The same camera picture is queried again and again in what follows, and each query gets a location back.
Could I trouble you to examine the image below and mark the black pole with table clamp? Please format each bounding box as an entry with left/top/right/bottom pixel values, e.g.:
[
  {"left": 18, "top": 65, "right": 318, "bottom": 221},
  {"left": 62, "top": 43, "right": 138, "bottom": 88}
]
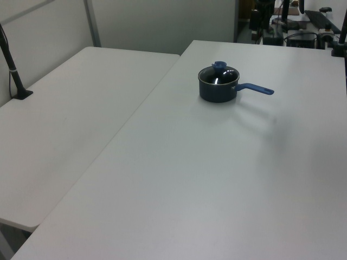
[{"left": 331, "top": 0, "right": 347, "bottom": 58}]

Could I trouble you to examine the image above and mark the black keyboard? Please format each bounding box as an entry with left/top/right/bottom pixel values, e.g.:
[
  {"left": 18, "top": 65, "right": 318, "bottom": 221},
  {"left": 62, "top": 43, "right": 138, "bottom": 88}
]
[{"left": 304, "top": 10, "right": 342, "bottom": 33}]

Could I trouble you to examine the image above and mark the black camera stand pole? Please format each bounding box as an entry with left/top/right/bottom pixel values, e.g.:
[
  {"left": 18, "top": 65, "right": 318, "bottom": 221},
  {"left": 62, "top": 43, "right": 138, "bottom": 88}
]
[{"left": 0, "top": 23, "right": 34, "bottom": 101}]

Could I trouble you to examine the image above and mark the black monitor stand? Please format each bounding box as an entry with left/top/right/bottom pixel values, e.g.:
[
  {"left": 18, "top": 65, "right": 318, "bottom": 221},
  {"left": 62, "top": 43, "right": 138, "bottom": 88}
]
[{"left": 271, "top": 0, "right": 306, "bottom": 31}]

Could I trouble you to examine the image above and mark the black upright box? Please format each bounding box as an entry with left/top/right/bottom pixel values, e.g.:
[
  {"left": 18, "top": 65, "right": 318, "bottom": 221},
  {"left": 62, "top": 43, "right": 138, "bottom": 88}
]
[{"left": 249, "top": 9, "right": 261, "bottom": 31}]

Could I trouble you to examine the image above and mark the black electronics box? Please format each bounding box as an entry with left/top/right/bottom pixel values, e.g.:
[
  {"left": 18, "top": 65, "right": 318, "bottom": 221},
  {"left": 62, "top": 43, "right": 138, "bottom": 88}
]
[{"left": 286, "top": 32, "right": 318, "bottom": 49}]

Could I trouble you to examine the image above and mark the dark blue saucepan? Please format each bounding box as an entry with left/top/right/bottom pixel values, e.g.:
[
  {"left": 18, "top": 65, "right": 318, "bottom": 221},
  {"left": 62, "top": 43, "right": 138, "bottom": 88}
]
[{"left": 198, "top": 67, "right": 275, "bottom": 104}]

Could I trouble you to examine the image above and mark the glass lid with blue knob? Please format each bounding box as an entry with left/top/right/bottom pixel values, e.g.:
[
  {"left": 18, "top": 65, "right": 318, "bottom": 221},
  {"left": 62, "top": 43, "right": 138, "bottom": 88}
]
[{"left": 197, "top": 61, "right": 241, "bottom": 86}]

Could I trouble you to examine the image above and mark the white and black device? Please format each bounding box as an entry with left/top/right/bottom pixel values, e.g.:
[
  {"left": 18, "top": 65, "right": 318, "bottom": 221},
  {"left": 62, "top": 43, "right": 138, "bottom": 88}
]
[{"left": 317, "top": 26, "right": 335, "bottom": 50}]

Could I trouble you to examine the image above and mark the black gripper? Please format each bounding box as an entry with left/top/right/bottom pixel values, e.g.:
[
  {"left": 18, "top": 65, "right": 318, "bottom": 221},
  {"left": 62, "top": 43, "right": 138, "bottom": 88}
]
[{"left": 256, "top": 0, "right": 275, "bottom": 29}]

